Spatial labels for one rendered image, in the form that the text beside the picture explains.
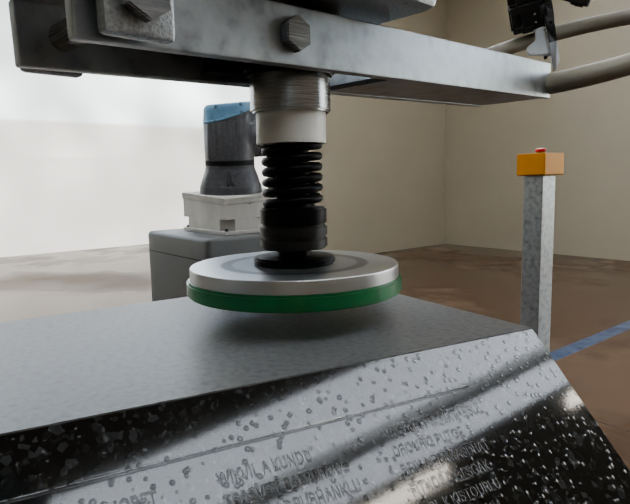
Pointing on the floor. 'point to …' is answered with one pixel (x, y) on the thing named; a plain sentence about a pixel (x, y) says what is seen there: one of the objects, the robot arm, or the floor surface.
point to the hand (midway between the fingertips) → (553, 64)
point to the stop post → (538, 239)
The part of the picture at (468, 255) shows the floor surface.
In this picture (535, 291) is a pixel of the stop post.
